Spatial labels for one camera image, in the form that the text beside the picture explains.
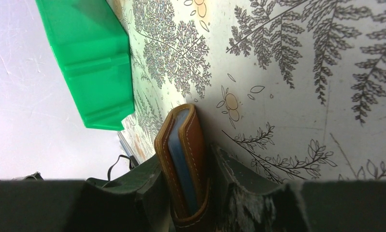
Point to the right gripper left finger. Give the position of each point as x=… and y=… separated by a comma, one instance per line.
x=138, y=201

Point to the brown leather card holder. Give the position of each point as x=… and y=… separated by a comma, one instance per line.
x=181, y=151

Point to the green plastic card box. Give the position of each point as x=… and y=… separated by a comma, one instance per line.
x=93, y=53

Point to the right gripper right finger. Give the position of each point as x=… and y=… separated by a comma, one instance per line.
x=247, y=202

